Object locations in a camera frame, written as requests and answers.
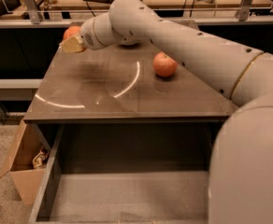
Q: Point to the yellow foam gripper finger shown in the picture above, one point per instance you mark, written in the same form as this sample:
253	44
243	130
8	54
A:
73	44

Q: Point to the open grey top drawer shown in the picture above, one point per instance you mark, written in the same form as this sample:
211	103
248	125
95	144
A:
151	173

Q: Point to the cardboard box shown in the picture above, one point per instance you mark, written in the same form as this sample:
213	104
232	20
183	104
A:
27	142

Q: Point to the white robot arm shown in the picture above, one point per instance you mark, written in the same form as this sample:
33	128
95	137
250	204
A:
240	189

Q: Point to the crumpled item in box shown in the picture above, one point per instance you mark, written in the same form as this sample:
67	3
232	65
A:
40	160

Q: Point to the grey cabinet with glass top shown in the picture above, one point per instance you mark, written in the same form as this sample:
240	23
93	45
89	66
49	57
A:
113	96

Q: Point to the orange fruit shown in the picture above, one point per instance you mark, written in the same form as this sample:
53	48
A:
71	31

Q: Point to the red apple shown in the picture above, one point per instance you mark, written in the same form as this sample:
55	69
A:
163	65

